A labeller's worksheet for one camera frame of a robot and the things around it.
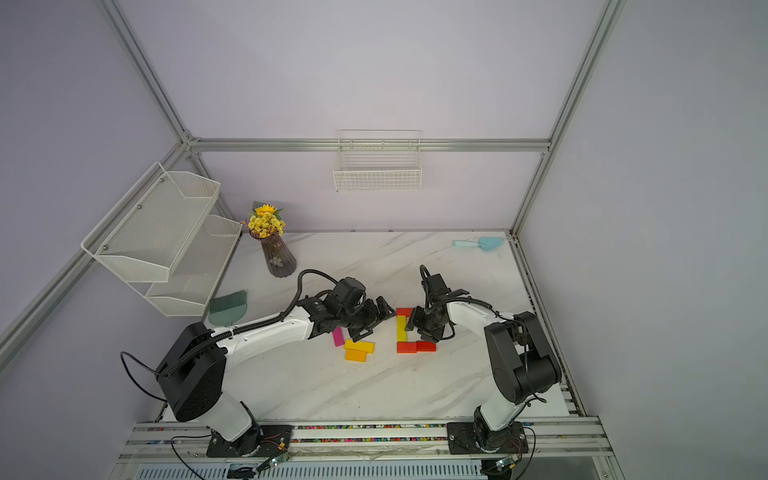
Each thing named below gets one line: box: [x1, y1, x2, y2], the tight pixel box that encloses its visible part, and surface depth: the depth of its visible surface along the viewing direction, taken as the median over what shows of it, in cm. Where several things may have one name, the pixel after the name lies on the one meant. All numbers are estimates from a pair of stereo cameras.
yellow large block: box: [344, 339, 375, 354], surface depth 90 cm
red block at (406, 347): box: [397, 342, 417, 354], surface depth 91 cm
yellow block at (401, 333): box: [396, 315, 407, 342], surface depth 95 cm
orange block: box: [345, 349, 367, 363], surface depth 90 cm
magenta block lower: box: [332, 327, 345, 347], surface depth 92 cm
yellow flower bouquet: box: [240, 201, 287, 238], surface depth 92 cm
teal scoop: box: [452, 237, 504, 252], surface depth 118 cm
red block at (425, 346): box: [416, 341, 437, 352], surface depth 90 cm
